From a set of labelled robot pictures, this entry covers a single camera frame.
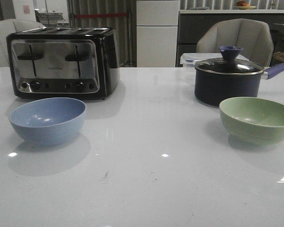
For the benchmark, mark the blue bowl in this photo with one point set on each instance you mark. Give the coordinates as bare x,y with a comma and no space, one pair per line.
49,121

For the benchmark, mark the green bowl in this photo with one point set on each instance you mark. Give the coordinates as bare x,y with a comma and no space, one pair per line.
253,120

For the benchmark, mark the clear plastic food container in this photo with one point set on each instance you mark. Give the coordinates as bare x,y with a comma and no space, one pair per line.
188,60

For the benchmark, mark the dark blue saucepan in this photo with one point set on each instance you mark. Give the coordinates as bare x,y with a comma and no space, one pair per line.
211,88

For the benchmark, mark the black and chrome toaster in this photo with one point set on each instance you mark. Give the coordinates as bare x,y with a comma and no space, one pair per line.
81,63

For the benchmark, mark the white refrigerator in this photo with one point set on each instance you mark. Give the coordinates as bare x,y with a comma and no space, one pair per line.
156,27

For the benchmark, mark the glass pot lid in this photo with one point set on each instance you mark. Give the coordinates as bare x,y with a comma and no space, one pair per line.
229,64

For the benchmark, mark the red barrier tape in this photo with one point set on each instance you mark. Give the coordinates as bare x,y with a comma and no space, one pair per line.
101,15

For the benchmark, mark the beige chair right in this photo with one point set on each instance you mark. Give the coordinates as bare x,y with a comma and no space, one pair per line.
252,35

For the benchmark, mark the beige chair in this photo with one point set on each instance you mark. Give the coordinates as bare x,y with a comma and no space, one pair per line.
11,26
252,35

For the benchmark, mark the fruit plate on counter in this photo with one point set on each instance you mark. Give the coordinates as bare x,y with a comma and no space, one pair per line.
243,5

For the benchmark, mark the beige chair left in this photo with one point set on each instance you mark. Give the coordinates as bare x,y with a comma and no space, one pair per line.
11,26

